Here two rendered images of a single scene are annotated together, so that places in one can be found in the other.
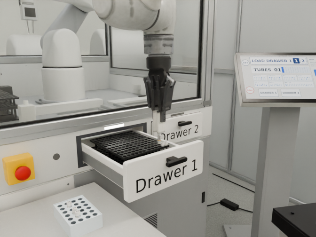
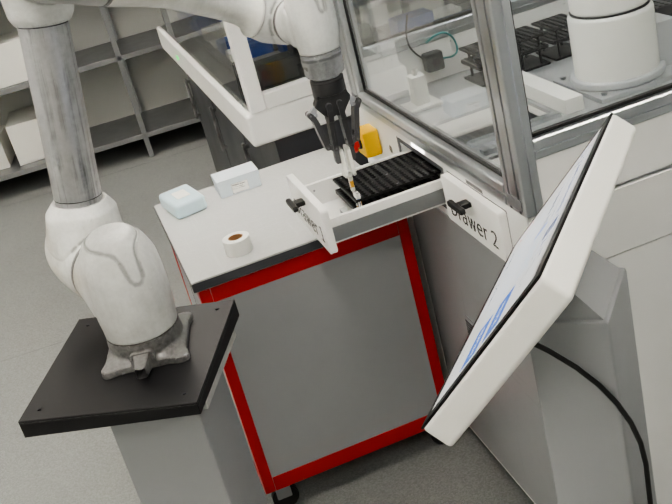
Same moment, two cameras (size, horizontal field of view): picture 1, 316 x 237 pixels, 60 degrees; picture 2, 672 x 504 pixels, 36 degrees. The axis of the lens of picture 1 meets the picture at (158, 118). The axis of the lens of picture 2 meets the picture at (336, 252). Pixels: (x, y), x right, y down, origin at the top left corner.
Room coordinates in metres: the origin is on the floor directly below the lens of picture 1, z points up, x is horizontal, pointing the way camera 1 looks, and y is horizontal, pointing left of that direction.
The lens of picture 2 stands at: (1.80, -1.97, 1.78)
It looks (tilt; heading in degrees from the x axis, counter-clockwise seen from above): 25 degrees down; 118
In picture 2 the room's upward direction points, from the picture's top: 15 degrees counter-clockwise
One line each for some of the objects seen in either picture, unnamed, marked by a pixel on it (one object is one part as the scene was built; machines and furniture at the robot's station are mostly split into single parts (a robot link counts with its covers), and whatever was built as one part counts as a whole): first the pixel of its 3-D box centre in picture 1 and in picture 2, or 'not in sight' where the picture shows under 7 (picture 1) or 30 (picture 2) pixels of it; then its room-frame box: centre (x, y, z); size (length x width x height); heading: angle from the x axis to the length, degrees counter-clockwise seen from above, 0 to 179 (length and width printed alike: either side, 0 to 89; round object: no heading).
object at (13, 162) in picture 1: (19, 169); (367, 141); (0.72, 0.39, 0.88); 0.07 x 0.05 x 0.07; 130
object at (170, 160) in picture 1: (173, 160); (296, 203); (0.71, -0.04, 0.91); 0.07 x 0.04 x 0.01; 130
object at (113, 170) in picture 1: (127, 151); (393, 187); (0.89, 0.11, 0.86); 0.40 x 0.26 x 0.06; 40
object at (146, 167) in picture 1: (167, 168); (310, 212); (0.73, -0.03, 0.87); 0.29 x 0.02 x 0.11; 130
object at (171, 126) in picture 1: (178, 129); (475, 215); (1.15, -0.09, 0.87); 0.29 x 0.02 x 0.11; 130
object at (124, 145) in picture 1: (128, 151); (389, 186); (0.89, 0.10, 0.87); 0.22 x 0.18 x 0.06; 40
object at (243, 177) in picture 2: not in sight; (236, 179); (0.28, 0.41, 0.79); 0.13 x 0.09 x 0.05; 39
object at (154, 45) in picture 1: (158, 46); (322, 63); (0.84, 0.00, 1.22); 0.09 x 0.09 x 0.06
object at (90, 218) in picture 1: (77, 215); not in sight; (0.64, 0.21, 0.78); 0.12 x 0.08 x 0.04; 38
